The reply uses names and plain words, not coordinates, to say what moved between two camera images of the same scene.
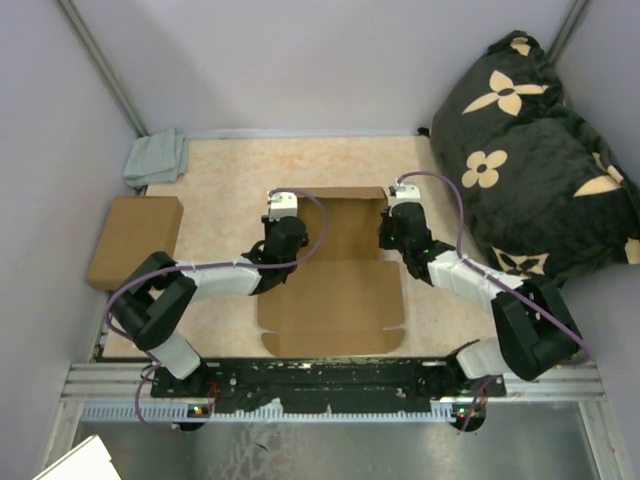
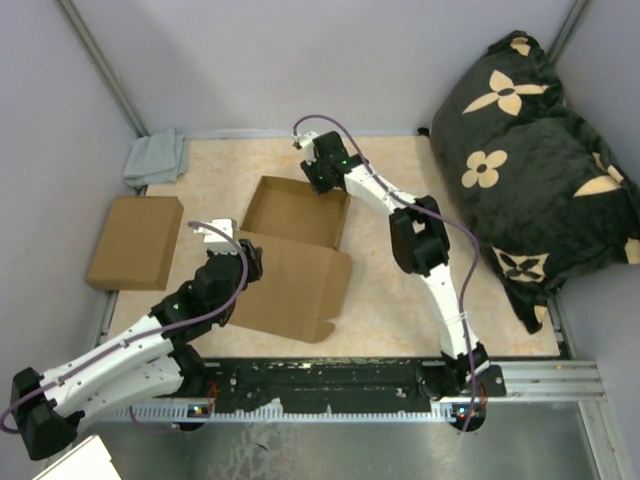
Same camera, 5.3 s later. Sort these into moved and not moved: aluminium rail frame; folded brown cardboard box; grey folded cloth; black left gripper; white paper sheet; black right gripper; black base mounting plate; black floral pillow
Moved: black right gripper; black left gripper
Not moved: aluminium rail frame; white paper sheet; grey folded cloth; black floral pillow; folded brown cardboard box; black base mounting plate
